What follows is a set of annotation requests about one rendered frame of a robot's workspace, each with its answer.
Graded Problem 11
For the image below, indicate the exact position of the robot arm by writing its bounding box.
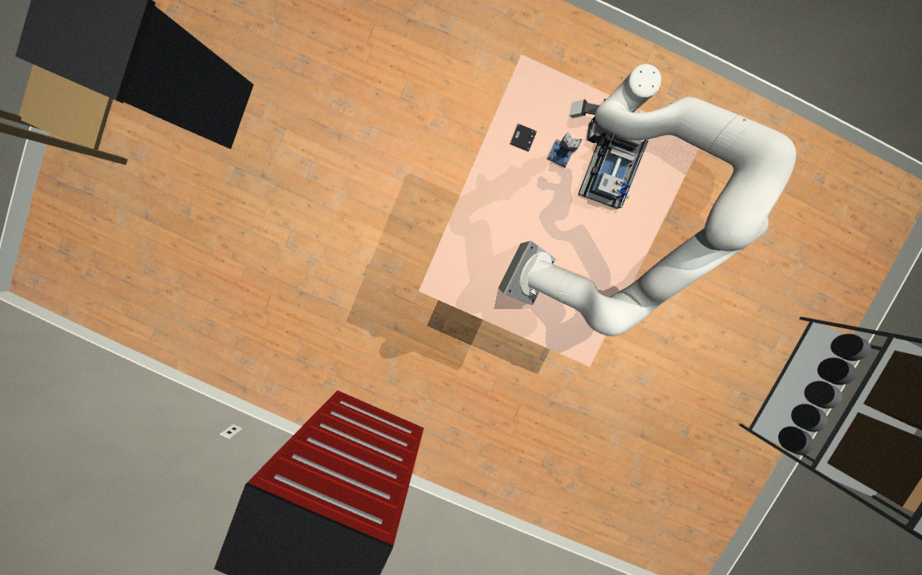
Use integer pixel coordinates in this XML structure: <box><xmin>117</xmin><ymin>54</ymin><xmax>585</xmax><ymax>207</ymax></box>
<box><xmin>519</xmin><ymin>64</ymin><xmax>797</xmax><ymax>336</ymax></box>

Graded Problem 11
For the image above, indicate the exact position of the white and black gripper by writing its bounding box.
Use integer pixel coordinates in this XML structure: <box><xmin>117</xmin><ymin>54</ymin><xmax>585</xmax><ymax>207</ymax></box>
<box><xmin>588</xmin><ymin>122</ymin><xmax>612</xmax><ymax>146</ymax></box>

